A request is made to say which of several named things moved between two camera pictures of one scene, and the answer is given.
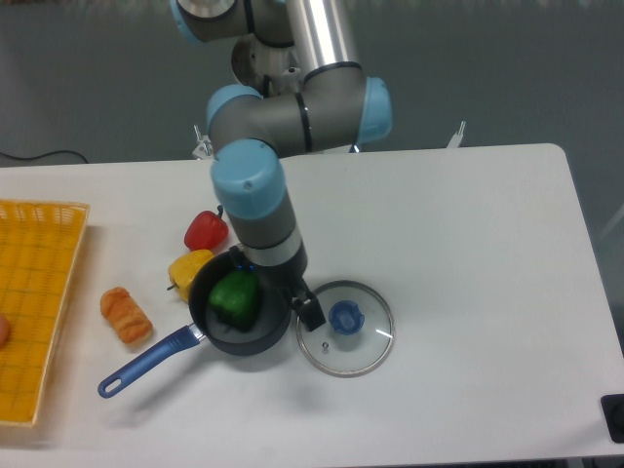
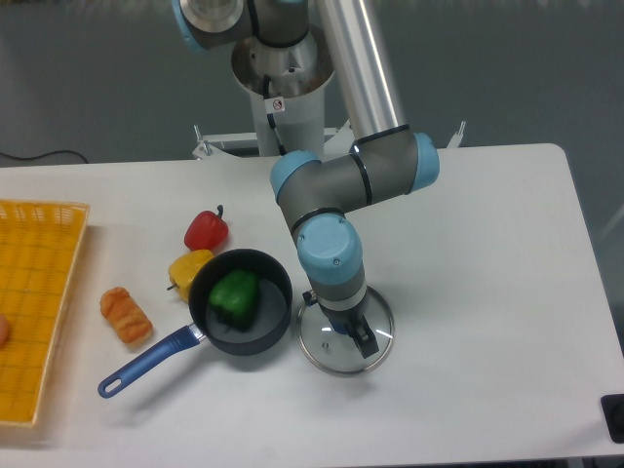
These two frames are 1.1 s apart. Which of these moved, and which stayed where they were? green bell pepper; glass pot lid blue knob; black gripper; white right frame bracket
Moved: black gripper
Stayed: white right frame bracket; glass pot lid blue knob; green bell pepper
